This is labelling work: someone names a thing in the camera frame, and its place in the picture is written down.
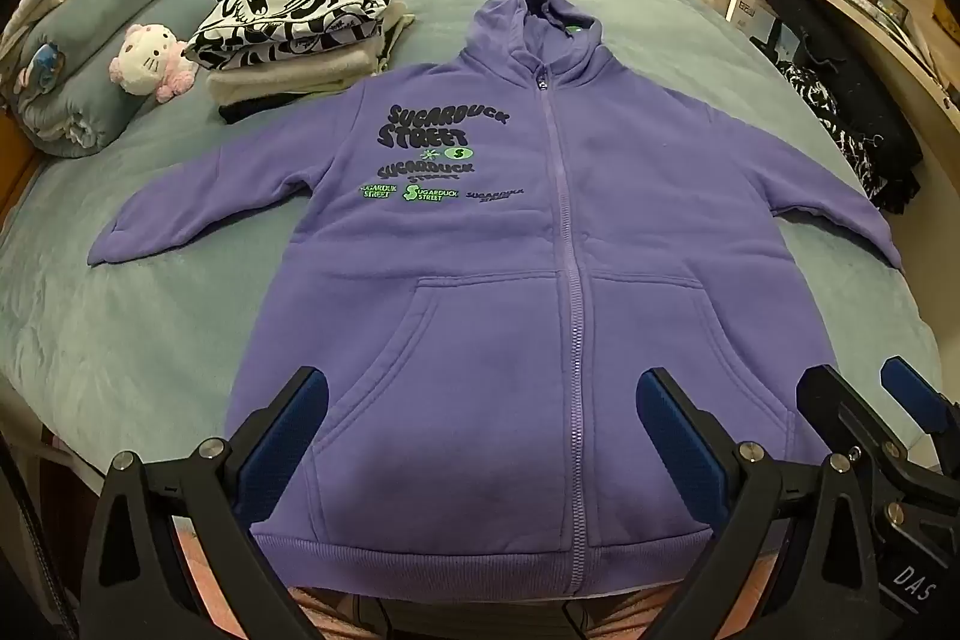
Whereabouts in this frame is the white and pink plush toy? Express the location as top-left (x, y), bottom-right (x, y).
top-left (109, 23), bottom-right (200, 103)

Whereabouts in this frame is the black and white patterned cloth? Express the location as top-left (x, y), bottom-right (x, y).
top-left (776, 61), bottom-right (875, 202)

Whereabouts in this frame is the purple zip hoodie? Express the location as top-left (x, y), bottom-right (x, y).
top-left (86, 0), bottom-right (902, 600)

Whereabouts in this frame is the grey-blue bed blanket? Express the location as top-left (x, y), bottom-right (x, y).
top-left (0, 0), bottom-right (942, 483)

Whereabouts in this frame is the black cable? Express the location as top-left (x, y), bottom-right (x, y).
top-left (0, 452), bottom-right (83, 640)

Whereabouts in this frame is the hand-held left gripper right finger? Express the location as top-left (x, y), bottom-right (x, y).
top-left (636, 368), bottom-right (890, 640)

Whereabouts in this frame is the stack of folded clothes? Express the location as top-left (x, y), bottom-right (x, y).
top-left (206, 2), bottom-right (417, 105)
top-left (184, 0), bottom-right (427, 79)

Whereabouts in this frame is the grey-blue folded duvet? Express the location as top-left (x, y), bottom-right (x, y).
top-left (0, 0), bottom-right (215, 160)

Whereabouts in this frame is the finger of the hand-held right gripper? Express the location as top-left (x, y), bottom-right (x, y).
top-left (881, 357), bottom-right (960, 461)
top-left (797, 364), bottom-right (931, 513)

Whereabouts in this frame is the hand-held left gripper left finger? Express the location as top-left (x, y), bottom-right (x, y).
top-left (79, 366), bottom-right (331, 640)

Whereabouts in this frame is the wooden shelf unit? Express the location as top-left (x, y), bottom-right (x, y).
top-left (724, 0), bottom-right (960, 154)

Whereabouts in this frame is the white cardboard box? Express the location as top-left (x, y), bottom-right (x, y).
top-left (731, 0), bottom-right (800, 60)

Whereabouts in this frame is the wooden bed frame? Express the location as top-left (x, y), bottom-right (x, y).
top-left (0, 111), bottom-right (38, 221)

